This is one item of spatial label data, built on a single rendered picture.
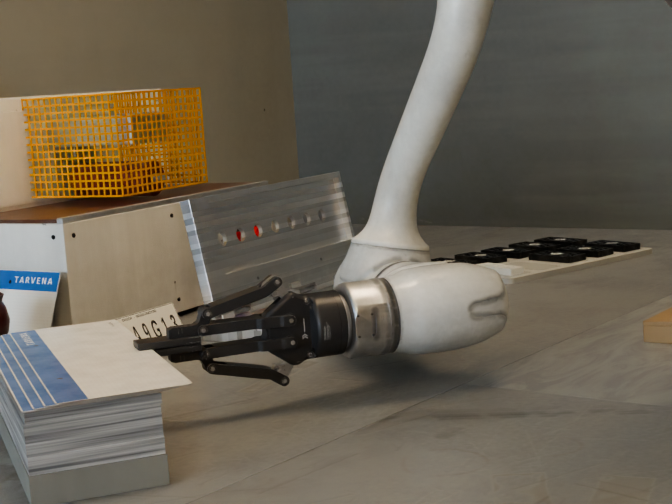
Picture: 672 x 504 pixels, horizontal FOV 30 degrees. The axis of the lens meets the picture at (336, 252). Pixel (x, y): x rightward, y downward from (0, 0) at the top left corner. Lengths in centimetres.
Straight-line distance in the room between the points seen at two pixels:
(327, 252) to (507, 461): 98
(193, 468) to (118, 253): 77
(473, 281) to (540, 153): 281
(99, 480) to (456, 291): 49
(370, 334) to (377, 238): 20
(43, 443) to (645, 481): 55
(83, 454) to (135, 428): 5
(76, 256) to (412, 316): 64
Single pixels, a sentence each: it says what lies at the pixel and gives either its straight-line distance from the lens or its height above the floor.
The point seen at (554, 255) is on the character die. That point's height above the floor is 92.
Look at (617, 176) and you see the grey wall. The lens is 416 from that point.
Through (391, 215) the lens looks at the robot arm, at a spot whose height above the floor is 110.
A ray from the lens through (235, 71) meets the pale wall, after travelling 462.
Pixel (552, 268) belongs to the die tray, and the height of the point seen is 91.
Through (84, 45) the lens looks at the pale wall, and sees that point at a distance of 412.
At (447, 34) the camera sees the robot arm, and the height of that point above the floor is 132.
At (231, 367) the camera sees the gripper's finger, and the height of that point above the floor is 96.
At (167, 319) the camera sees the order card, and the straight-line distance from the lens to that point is 185.
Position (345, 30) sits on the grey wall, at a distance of 469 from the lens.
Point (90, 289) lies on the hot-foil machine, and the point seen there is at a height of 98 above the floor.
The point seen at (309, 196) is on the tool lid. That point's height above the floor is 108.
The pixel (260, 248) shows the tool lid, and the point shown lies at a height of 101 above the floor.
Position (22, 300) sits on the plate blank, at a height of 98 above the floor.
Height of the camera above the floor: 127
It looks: 8 degrees down
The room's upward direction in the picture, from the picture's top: 4 degrees counter-clockwise
